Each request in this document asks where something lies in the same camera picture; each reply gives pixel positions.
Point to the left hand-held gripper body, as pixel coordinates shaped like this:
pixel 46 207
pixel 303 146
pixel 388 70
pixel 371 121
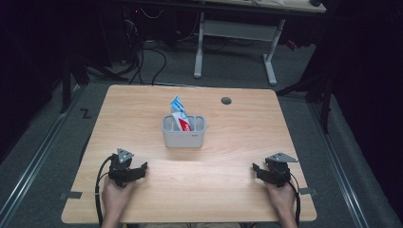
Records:
pixel 121 167

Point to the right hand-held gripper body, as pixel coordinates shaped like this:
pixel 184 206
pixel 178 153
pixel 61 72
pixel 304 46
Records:
pixel 278 173

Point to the grey plastic holder box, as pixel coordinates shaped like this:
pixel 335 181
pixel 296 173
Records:
pixel 184 137

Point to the white red blue toothpaste tube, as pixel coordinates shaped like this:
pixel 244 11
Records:
pixel 180 115

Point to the person's right hand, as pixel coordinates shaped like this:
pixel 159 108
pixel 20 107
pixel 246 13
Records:
pixel 282 201

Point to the person's left hand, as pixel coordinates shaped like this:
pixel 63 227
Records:
pixel 114 198

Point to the grey tape strip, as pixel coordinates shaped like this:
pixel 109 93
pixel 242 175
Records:
pixel 72 195
pixel 309 191

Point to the round grey table grommet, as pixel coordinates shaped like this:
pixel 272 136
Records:
pixel 226 100

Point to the black metal stand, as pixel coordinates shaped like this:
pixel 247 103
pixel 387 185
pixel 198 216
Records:
pixel 325 101
pixel 66 85

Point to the small red object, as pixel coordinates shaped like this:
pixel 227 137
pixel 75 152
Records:
pixel 292 45

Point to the white-legged background desk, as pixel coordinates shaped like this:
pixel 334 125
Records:
pixel 237 30

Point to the metal floor rail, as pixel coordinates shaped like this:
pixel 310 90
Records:
pixel 339 164
pixel 34 161

